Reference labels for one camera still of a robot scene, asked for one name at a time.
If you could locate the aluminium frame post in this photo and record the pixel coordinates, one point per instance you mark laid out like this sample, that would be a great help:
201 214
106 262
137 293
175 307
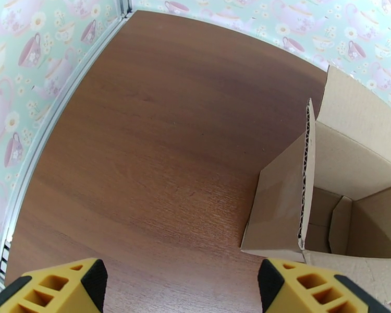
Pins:
123 5

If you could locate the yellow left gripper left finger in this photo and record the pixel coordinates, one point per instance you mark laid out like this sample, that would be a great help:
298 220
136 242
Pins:
70 289

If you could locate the brown cardboard box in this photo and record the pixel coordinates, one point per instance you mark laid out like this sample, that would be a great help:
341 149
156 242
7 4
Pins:
345 159

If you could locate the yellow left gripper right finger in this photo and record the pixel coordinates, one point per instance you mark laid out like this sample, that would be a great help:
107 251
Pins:
288 289

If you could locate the aluminium wall base strip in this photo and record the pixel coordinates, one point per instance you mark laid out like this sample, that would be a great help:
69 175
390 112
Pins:
49 124

